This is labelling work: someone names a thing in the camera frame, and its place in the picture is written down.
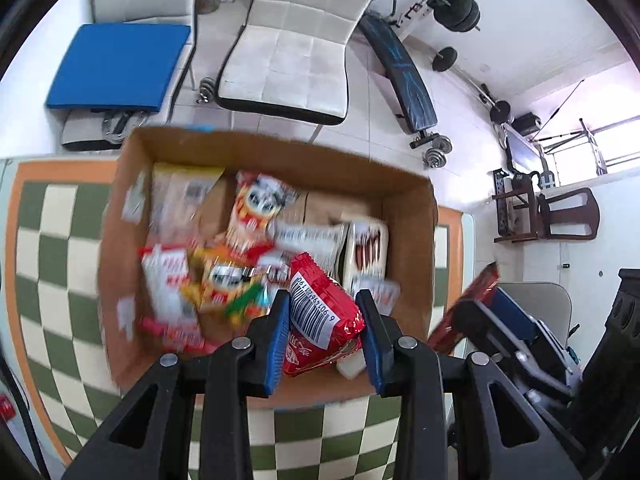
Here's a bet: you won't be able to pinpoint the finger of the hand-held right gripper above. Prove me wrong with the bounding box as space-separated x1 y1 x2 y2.
491 287 573 378
450 297 533 363

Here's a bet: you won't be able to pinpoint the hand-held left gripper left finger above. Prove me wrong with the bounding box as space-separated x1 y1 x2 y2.
62 289 292 480

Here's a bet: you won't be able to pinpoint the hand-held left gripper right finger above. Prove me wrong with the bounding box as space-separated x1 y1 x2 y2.
354 289 585 480

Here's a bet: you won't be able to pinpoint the dark red snack packet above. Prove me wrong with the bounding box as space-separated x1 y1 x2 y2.
427 261 501 356

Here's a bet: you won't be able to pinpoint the bright red snack packet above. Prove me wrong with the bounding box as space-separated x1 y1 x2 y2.
282 252 365 378

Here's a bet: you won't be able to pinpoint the brown cardboard box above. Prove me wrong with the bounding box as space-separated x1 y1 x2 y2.
97 125 439 409

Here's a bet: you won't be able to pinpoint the plain white snack packet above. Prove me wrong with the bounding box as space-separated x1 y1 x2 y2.
336 349 368 380

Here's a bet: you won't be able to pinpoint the grey chair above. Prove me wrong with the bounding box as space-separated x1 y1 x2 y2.
500 282 573 351

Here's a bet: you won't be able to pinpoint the black speaker cabinet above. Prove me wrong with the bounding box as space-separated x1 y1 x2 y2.
570 267 640 463

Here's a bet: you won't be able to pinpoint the yellow panda snack packet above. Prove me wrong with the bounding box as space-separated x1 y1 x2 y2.
192 245 271 317

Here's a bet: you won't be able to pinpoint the white packet brown sticks print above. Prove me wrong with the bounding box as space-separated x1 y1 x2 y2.
342 217 390 297

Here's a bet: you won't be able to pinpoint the dark wooden chair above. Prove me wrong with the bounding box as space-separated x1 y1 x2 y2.
492 167 601 243

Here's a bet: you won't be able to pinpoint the white red striped snack packet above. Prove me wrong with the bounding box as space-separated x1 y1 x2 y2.
139 243 207 352

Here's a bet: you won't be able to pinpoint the red white panda snack packet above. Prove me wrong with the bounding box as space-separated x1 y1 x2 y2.
227 170 301 251

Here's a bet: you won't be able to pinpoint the small black box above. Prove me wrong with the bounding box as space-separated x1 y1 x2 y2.
512 112 542 136

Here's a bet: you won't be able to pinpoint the green checkered table mat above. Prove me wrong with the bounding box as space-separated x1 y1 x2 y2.
0 157 476 480

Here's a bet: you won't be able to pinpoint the black sit-up bench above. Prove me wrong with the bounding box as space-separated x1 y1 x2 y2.
359 14 440 135

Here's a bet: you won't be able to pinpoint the long barbell with plates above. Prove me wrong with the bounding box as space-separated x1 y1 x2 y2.
431 46 513 125

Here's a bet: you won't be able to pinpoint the black weight plates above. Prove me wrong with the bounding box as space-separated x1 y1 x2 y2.
432 0 482 32

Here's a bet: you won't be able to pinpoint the blue seat cushion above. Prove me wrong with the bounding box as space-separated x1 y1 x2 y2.
45 23 193 111

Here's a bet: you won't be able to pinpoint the black cable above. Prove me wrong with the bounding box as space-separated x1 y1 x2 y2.
0 340 51 480

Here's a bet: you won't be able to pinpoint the silver metal ring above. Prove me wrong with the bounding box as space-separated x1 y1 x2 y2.
101 109 150 143

